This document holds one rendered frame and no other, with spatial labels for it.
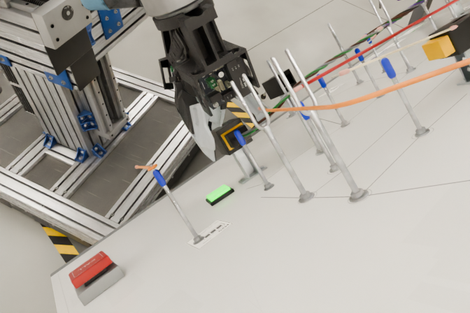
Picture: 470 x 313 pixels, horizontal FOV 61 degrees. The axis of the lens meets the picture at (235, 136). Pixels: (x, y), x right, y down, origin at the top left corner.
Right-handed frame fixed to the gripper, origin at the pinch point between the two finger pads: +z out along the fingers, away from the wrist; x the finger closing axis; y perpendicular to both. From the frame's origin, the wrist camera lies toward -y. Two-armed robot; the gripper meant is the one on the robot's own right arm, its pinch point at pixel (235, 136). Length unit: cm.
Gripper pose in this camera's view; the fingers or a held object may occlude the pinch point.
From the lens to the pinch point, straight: 56.9
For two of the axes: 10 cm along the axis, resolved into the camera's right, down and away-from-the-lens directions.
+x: 8.3, -5.2, 2.2
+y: 4.4, 3.6, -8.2
